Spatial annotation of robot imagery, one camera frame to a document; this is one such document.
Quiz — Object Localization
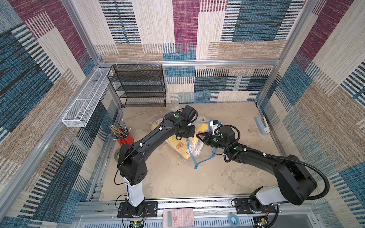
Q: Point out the clear plastic vacuum bag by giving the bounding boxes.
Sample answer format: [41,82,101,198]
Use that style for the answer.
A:
[160,114,215,170]

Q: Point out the yellow cartoon blanket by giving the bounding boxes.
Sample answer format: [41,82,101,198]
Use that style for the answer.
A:
[165,123,209,159]

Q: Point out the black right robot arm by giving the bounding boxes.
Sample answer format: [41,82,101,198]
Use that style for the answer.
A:
[196,125,322,213]

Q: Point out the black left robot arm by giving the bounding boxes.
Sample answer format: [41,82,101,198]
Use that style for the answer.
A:
[116,105,198,210]

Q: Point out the light blue stapler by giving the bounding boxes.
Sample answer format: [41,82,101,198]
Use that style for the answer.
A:
[255,116,270,135]

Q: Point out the red pencil cup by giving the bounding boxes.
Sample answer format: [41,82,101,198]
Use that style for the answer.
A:
[117,133,135,146]

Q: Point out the coloured pencils bundle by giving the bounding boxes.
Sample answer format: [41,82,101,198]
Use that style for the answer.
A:
[109,119,131,140]

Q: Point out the pink calculator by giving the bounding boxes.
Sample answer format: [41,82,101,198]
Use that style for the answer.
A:
[163,208,195,228]

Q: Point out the grey tape roll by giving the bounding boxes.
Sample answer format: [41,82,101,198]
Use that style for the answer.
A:
[114,148,120,162]

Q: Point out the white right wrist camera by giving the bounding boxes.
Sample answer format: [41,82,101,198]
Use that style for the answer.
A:
[209,120,220,134]

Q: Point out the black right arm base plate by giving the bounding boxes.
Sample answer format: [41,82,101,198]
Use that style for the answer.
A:
[231,198,277,214]

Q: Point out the black wire mesh shelf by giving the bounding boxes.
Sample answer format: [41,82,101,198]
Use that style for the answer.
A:
[108,64,167,108]

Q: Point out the black corrugated cable conduit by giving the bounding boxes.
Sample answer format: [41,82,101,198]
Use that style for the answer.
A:
[262,153,330,200]

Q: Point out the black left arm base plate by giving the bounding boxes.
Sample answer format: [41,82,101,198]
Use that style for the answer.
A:
[117,200,158,219]

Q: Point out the white wire mesh basket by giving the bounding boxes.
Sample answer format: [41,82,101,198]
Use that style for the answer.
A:
[62,68,109,128]

